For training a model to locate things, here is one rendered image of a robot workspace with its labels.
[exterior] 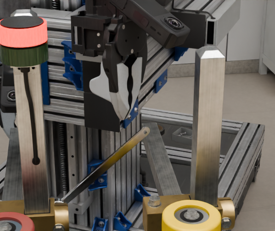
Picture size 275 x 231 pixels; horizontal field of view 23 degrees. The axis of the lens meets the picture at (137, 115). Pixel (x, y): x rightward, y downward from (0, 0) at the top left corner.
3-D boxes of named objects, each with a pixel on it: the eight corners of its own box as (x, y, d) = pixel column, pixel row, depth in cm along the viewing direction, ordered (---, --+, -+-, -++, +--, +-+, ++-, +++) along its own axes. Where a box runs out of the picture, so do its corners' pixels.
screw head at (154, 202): (146, 200, 102) (146, 194, 101) (160, 200, 102) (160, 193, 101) (148, 208, 100) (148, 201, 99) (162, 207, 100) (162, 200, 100)
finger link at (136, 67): (110, 108, 102) (109, 49, 100) (142, 115, 99) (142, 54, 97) (98, 113, 100) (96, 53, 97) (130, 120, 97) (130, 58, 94)
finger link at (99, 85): (98, 113, 100) (96, 53, 97) (130, 120, 97) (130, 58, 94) (84, 119, 98) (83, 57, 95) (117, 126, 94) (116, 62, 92)
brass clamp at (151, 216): (142, 222, 106) (142, 194, 104) (225, 216, 107) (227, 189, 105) (147, 244, 100) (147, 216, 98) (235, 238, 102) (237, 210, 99)
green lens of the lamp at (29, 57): (2, 52, 86) (0, 35, 86) (48, 50, 87) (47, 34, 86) (-2, 68, 81) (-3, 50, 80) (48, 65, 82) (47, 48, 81)
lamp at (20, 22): (13, 165, 93) (0, 15, 85) (53, 162, 94) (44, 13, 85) (11, 186, 88) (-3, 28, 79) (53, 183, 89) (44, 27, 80)
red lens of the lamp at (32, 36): (0, 33, 85) (-2, 16, 85) (47, 31, 86) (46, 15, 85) (-3, 48, 80) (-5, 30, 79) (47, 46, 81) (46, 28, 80)
